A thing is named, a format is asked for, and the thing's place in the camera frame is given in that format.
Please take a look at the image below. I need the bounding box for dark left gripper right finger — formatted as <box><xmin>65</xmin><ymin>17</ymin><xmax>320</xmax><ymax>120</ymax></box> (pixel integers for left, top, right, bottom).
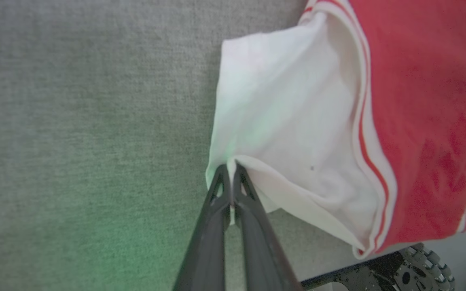
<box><xmin>232</xmin><ymin>161</ymin><xmax>303</xmax><ymax>291</ymax></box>

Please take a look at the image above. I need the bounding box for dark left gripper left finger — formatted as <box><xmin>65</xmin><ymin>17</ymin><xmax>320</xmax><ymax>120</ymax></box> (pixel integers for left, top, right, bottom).
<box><xmin>172</xmin><ymin>163</ymin><xmax>233</xmax><ymax>291</ymax></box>

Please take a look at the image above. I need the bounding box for red and white garment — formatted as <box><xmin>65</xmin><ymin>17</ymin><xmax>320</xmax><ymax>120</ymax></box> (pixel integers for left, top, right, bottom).
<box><xmin>205</xmin><ymin>0</ymin><xmax>466</xmax><ymax>260</ymax></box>

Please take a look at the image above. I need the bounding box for grey-green fabric sofa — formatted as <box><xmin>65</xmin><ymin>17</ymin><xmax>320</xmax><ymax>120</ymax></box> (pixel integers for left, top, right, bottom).
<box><xmin>0</xmin><ymin>0</ymin><xmax>417</xmax><ymax>291</ymax></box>

